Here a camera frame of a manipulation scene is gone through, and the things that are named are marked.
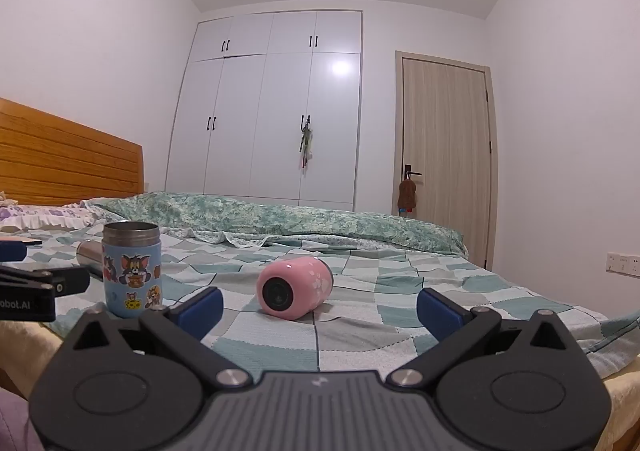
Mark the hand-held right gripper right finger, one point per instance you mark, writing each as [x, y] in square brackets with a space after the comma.
[440, 313]

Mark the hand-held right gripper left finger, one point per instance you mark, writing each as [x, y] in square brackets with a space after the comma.
[202, 312]

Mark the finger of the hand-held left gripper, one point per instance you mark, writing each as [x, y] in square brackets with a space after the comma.
[12, 251]
[70, 278]

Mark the pink cup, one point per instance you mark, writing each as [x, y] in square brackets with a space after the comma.
[295, 288]

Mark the blue cartoon sticker cup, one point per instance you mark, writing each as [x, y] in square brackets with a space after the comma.
[131, 276]

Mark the silver steel bottle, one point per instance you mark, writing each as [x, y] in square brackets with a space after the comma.
[90, 256]

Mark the purple floral pillow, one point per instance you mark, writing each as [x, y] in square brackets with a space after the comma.
[45, 217]

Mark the beige blanket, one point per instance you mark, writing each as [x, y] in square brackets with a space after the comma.
[25, 351]

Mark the checkered green bed sheet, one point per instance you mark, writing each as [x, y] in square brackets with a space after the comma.
[360, 331]

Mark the wooden headboard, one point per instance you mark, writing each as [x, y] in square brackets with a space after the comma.
[65, 161]

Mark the pink cloth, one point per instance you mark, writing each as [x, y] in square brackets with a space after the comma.
[15, 423]

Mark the green floral quilt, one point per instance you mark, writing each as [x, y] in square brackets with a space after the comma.
[300, 223]

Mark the light wooden door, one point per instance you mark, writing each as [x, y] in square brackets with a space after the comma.
[445, 156]

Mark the white wardrobe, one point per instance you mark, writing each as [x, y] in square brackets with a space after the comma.
[260, 121]

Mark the white wall socket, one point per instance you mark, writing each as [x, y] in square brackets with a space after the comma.
[623, 263]

